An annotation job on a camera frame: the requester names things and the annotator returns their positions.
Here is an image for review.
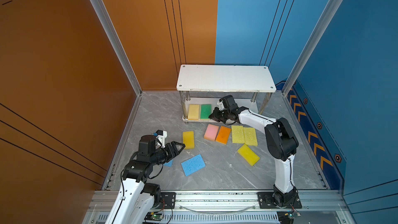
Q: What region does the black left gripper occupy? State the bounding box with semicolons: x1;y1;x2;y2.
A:
150;141;184;166

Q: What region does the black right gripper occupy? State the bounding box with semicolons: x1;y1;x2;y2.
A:
208;107;231;123

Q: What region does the green sponge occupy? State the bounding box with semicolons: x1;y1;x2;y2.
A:
200;104;212;120

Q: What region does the blue sponge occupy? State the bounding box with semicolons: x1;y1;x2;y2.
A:
181;155;206;176
164;160;173;167

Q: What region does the pale yellow sponge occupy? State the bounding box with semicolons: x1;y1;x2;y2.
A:
187;104;201;120

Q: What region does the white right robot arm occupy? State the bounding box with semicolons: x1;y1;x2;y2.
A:
209;95;302;210

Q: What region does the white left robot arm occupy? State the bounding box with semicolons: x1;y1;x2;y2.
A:
106;130;186;224

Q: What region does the white two-tier shelf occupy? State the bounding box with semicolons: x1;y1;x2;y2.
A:
176;64;276;122

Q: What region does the yellow sponge near left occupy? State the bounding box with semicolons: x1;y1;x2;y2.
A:
182;131;195;149

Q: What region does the orange sponge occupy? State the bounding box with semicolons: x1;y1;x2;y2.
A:
216;126;231;145

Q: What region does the pink sponge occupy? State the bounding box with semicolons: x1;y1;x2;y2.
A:
204;124;219;141

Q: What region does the lime porous sponge left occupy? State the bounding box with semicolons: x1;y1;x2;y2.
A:
231;125;245;144

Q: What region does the lime porous sponge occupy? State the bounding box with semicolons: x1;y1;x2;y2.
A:
243;127;258;146
231;125;245;144

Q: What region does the lime porous sponge right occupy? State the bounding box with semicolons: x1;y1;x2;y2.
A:
243;127;258;146

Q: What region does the bright yellow sponge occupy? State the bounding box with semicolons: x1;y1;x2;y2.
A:
237;144;260;166

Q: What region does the green circuit board left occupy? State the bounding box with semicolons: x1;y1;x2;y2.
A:
144;213;164;223

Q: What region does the green circuit board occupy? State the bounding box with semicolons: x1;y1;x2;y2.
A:
277;212;301;224
144;213;164;223

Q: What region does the green circuit board right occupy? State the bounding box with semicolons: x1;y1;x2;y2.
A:
277;212;301;224

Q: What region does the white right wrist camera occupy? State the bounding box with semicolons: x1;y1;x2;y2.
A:
217;99;225;111

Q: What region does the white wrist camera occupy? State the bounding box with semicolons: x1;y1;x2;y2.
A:
217;99;225;111
153;130;167;148

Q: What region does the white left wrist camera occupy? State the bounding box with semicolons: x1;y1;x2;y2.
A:
153;130;167;148

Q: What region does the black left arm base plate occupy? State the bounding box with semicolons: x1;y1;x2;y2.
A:
156;191;176;209

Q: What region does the aluminium front rail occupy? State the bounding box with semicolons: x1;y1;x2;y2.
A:
83;190;355;224

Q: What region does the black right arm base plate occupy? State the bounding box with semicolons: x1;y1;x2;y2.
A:
257;191;302;209

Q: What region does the aluminium corner post right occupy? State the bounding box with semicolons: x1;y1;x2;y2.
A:
282;0;343;96

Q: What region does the aluminium corner post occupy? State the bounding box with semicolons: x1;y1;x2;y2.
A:
282;0;343;96
90;0;142;96

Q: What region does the aluminium corner post left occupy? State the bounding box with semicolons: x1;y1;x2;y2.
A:
90;0;142;96

